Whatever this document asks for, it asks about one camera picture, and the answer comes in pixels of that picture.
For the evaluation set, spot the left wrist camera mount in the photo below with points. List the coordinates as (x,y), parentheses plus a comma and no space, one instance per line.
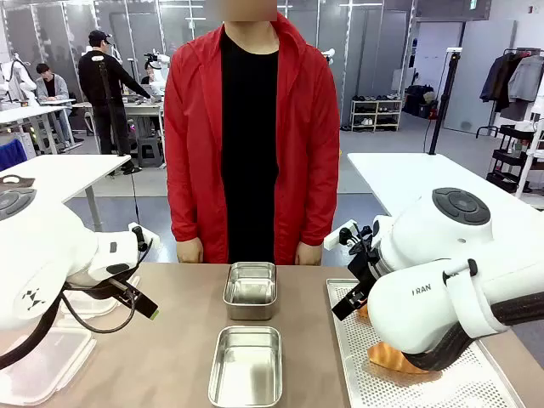
(151,240)

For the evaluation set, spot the person's right forearm red sleeve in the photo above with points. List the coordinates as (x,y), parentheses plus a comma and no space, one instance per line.
(185,212)

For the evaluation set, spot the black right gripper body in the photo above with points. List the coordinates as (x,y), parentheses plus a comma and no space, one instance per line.
(365,268)

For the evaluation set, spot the grey step stool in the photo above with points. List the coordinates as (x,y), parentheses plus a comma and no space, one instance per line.
(149,153)

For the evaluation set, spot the standing man in black cap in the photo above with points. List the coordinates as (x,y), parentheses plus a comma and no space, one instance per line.
(100,76)

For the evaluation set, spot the person's left hand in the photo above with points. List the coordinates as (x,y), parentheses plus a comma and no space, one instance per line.
(308,254)

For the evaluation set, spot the black utility cart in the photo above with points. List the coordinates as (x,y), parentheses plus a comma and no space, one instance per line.
(510,132)

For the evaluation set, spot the seated man in grey hoodie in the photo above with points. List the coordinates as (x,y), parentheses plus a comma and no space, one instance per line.
(51,87)

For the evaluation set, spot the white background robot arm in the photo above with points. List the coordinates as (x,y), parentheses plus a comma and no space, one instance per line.
(159,74)
(17,78)

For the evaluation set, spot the person in red jacket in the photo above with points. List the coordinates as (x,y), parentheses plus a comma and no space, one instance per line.
(251,127)

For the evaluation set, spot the white background desk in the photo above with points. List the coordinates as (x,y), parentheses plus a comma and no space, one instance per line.
(25,112)

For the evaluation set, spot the white shoe rack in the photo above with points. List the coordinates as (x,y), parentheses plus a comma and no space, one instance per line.
(376,112)

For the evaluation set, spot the black camera stand pole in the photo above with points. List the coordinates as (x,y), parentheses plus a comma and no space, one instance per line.
(442,106)

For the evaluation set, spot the large shallow steel container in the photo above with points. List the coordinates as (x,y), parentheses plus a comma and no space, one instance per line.
(246,370)

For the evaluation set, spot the grey background workbench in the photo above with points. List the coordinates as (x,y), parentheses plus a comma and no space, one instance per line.
(142,108)

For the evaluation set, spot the pile of black bags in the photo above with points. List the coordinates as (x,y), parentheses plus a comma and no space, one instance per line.
(418,95)

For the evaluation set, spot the dark hanging jacket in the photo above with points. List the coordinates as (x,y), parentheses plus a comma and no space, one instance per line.
(499,81)

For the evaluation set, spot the small deep steel container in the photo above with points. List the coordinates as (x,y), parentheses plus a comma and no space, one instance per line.
(251,293)

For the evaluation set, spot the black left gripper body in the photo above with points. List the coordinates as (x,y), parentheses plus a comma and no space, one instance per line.
(104,291)

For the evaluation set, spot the white side table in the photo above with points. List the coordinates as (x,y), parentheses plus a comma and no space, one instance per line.
(64,170)
(404,174)

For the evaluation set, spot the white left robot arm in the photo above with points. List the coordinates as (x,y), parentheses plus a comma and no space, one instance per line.
(42,246)

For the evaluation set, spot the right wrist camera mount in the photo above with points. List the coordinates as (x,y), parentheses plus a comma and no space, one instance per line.
(338,238)

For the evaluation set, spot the blue chair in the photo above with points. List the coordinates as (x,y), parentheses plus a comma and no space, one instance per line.
(13,155)

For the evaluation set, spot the person's left forearm red sleeve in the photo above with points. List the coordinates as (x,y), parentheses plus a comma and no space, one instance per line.
(319,212)

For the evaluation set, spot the elongated brown bread roll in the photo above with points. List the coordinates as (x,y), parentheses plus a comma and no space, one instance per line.
(387,356)

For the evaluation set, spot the person's right hand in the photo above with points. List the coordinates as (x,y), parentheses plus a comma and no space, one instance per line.
(190,251)

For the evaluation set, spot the black tripod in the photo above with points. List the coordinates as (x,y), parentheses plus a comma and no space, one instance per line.
(117,127)

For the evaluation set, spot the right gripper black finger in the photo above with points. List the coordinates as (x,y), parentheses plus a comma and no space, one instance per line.
(359,294)
(342,311)

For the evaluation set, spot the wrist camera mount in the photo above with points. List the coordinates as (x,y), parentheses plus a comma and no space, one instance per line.
(151,240)
(338,238)

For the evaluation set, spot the grey hanging jacket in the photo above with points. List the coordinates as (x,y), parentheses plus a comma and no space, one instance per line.
(527,78)

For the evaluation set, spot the dark brown frame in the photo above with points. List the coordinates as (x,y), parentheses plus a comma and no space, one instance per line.
(17,183)

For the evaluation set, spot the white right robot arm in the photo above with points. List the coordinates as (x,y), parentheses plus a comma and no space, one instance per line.
(425,255)

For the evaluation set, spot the perforated metal baking tray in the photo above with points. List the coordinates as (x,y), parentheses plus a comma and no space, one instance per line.
(353,365)

